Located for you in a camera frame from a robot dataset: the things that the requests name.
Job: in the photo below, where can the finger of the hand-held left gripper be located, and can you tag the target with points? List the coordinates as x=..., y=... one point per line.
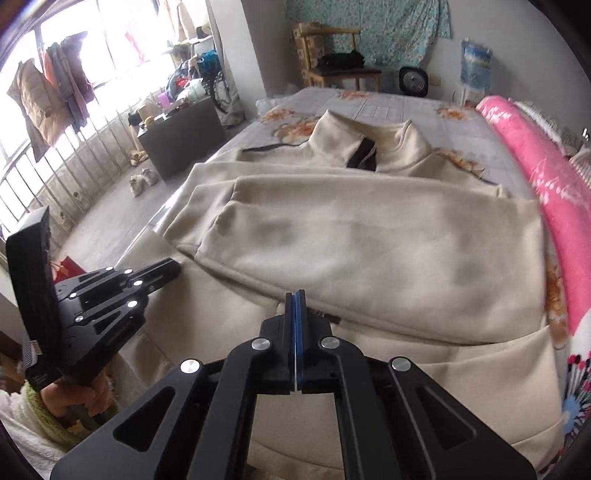
x=115, y=279
x=115, y=310

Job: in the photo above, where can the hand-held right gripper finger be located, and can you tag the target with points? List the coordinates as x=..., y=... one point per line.
x=300, y=341
x=289, y=337

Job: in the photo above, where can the cream zip jacket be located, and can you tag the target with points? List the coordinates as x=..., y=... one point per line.
x=369, y=244

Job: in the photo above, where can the person's left forearm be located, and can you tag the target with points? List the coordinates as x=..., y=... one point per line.
x=27, y=434

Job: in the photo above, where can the person's left hand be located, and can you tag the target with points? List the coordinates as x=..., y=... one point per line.
x=69, y=397

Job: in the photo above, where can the red bag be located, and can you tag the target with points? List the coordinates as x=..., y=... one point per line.
x=67, y=268

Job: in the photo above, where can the beige shoe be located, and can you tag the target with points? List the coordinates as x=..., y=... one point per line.
x=136, y=185
x=150, y=176

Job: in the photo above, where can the tan slippers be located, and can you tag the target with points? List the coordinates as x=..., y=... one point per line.
x=137, y=158

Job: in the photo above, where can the metal window railing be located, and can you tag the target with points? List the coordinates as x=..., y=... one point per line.
x=99, y=138

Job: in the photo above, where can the dark cabinet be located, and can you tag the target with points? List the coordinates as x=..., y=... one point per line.
x=184, y=138

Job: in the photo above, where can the brown hanging jacket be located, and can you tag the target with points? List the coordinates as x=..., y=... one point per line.
x=39, y=101

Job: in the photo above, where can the black bicycle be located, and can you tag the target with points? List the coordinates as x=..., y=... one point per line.
x=221, y=94

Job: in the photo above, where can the red hanging garment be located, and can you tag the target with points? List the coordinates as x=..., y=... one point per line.
x=134, y=41

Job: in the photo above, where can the blue bag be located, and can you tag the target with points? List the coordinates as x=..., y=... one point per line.
x=211, y=60

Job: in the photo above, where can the floral bed sheet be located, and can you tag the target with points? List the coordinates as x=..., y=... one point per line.
x=392, y=106

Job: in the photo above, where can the beige hanging garment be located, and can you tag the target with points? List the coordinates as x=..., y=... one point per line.
x=184, y=18

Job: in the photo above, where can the wooden chair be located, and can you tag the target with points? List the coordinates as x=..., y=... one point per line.
x=351, y=73

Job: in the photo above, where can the black cloth bundle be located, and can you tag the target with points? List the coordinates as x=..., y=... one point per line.
x=341, y=61

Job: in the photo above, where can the black round fan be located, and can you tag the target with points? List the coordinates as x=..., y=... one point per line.
x=412, y=81

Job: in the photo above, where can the pink floral blanket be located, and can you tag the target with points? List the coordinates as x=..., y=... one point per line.
x=554, y=184

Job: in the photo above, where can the white water dispenser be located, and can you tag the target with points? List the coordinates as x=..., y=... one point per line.
x=471, y=96

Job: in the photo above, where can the lace trimmed pillow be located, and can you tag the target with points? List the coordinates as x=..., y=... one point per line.
x=549, y=124

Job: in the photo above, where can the teal floral wall cloth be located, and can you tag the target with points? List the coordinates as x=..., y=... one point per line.
x=392, y=27

